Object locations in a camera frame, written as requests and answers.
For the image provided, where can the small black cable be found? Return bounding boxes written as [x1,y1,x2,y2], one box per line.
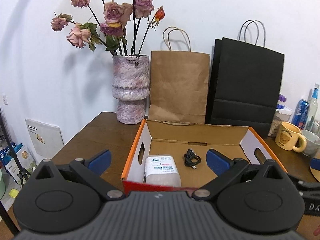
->
[183,148,202,170]

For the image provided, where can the pink textured vase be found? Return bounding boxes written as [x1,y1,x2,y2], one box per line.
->
[112,55,150,125]

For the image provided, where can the clear food container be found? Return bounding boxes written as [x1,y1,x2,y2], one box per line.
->
[268,106,292,137]

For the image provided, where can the blue drink can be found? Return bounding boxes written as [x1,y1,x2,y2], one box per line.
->
[292,99,310,129]

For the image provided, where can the black paper bag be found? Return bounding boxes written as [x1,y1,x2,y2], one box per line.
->
[205,20,284,139]

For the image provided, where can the red cardboard box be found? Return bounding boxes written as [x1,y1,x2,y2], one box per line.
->
[121,120,279,194]

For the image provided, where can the purple white object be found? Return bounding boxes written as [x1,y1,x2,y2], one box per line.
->
[277,94,286,109]

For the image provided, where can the clear jar with white beads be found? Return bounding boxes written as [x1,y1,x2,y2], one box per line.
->
[145,155,181,187]

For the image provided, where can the dried pink roses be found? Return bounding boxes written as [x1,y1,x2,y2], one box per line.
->
[50,0,165,57]

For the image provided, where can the black light stand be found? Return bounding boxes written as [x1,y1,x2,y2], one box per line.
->
[0,107,28,235]

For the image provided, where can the brown paper bag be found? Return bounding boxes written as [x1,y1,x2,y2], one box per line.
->
[148,26,210,124]

